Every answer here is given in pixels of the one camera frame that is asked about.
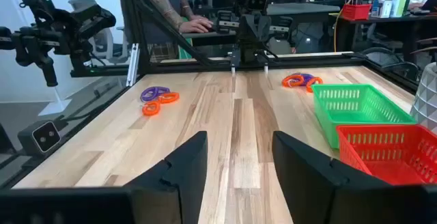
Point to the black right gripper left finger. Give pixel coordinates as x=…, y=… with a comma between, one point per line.
x=191, y=183

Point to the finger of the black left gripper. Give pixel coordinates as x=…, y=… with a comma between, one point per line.
x=247, y=27
x=262, y=27

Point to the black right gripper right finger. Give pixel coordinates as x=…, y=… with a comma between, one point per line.
x=307, y=183

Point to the purple rings pile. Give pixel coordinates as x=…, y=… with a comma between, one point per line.
x=145, y=96

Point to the grey backpack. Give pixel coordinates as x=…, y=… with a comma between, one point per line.
x=278, y=46

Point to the grey office desk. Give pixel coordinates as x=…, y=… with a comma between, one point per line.
x=205, y=38

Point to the person's hand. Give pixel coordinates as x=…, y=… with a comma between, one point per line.
x=196, y=26

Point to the green plastic basket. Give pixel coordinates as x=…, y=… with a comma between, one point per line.
x=326, y=125

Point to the green screen panel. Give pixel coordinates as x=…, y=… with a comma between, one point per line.
x=186, y=51

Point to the red desk organiser box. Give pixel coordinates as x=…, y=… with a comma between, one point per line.
x=356, y=12

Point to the red plastic basket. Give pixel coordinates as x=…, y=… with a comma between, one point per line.
x=375, y=128

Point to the white carton box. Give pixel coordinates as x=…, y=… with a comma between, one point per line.
x=385, y=9

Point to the teal carton box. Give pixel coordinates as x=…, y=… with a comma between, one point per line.
x=399, y=3

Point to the silver aluminium extrusion piece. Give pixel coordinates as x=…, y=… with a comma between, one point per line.
x=132, y=65

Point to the black office chair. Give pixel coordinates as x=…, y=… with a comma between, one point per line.
x=401, y=65

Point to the grey office chair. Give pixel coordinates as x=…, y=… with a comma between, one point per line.
x=102, y=41

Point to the white geometric plant pot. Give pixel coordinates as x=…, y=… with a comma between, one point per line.
x=426, y=97

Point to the black laptop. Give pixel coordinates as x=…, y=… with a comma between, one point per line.
x=431, y=2

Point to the white partition foot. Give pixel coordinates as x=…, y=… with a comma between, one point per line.
x=56, y=109

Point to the black table-level camera box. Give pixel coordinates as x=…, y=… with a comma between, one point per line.
x=46, y=137

